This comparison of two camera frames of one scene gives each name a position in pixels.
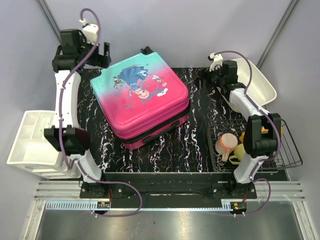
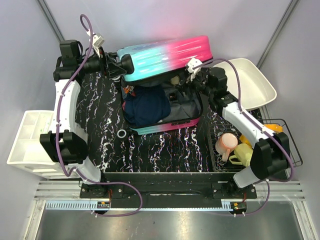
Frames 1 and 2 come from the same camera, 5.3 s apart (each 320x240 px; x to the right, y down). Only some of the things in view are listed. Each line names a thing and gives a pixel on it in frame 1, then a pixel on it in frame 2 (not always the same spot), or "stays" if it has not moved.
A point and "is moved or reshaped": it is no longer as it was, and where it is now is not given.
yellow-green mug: [238, 154] stays
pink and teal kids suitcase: [141, 97] is moved or reshaped
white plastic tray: [259, 88] stays
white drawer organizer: [32, 150] stays
